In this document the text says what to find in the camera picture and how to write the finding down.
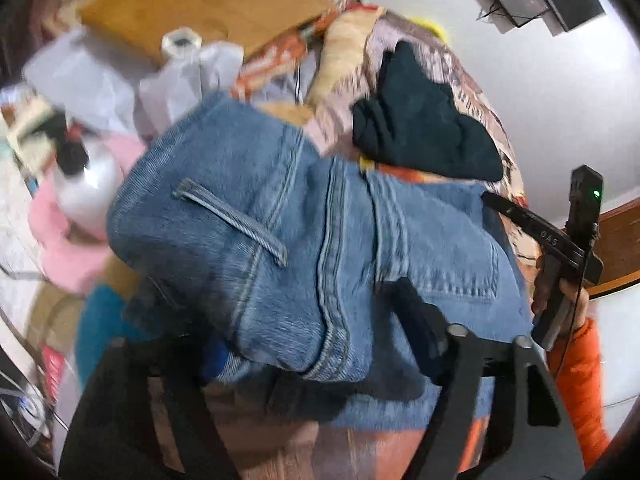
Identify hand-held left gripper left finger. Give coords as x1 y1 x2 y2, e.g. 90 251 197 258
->
59 337 237 480

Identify clear tape roll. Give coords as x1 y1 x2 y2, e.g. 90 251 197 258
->
161 27 202 62

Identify wooden furniture edge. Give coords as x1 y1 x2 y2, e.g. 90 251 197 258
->
562 199 640 302

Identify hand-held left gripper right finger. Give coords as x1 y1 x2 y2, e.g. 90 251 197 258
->
382 276 587 480

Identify teal cloth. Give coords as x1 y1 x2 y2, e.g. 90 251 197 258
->
77 284 153 391

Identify black cloth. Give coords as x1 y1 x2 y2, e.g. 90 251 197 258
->
351 40 504 184

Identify white plastic bag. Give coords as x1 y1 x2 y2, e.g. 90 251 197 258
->
22 29 138 133
137 41 246 138

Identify pink cloth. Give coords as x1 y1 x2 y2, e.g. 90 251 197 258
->
27 136 148 295

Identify person's right forearm orange sleeve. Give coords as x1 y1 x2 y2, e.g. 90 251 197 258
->
545 317 612 467

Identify blue denim pants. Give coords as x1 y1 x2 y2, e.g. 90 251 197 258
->
106 91 537 433

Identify wooden board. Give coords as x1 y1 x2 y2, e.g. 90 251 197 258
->
79 0 342 67

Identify person's right hand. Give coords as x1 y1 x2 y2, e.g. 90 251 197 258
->
531 252 587 333

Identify yellow object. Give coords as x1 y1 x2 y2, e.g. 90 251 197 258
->
414 16 447 43

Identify white spray bottle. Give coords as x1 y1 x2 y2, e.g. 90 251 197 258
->
51 114 127 227

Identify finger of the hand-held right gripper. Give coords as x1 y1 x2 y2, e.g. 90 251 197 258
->
481 191 587 272

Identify patterned blanket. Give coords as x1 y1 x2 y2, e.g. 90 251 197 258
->
231 0 532 281

